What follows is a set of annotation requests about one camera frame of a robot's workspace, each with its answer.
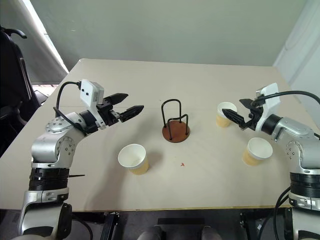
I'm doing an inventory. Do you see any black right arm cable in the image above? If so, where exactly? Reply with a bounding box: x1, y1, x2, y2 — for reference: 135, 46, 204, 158
250, 90, 320, 107

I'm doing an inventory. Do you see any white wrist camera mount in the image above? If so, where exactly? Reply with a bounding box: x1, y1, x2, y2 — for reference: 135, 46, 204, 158
254, 82, 280, 132
79, 79, 107, 130

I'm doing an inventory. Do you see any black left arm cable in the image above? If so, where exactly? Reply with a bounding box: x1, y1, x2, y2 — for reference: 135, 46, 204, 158
52, 80, 83, 129

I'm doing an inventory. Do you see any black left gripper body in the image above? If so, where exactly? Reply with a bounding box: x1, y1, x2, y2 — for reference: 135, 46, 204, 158
96, 97, 122, 127

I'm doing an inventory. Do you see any white and tan paper cup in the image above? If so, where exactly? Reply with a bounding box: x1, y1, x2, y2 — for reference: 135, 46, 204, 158
215, 101, 238, 129
117, 143, 150, 177
241, 136, 274, 167

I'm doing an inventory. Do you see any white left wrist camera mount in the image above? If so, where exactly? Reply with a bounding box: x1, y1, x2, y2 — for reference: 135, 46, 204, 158
79, 79, 107, 130

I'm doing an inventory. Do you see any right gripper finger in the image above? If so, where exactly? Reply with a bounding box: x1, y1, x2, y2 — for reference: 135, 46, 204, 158
239, 98, 259, 110
221, 108, 247, 130

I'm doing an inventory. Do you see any black right body cable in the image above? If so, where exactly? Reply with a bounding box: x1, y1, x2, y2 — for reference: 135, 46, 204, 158
272, 186, 293, 240

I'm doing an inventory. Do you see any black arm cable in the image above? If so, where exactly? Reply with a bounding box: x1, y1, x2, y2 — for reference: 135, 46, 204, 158
52, 80, 83, 129
250, 90, 320, 107

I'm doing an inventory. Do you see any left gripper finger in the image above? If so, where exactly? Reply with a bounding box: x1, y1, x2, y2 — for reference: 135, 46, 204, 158
119, 104, 145, 124
109, 92, 129, 106

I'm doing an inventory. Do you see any black wire cup holder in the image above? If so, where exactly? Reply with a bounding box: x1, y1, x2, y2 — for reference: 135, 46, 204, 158
160, 99, 192, 144

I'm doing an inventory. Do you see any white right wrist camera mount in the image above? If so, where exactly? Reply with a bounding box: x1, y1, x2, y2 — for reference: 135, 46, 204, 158
254, 82, 280, 132

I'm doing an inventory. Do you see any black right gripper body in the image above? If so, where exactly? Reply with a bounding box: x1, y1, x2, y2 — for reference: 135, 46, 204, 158
243, 104, 265, 132

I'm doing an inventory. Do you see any black office chair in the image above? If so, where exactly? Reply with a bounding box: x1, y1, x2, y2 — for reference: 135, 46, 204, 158
0, 24, 49, 159

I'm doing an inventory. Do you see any black table frame leg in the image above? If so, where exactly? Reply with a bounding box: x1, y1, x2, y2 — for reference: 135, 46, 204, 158
100, 211, 121, 240
239, 211, 254, 240

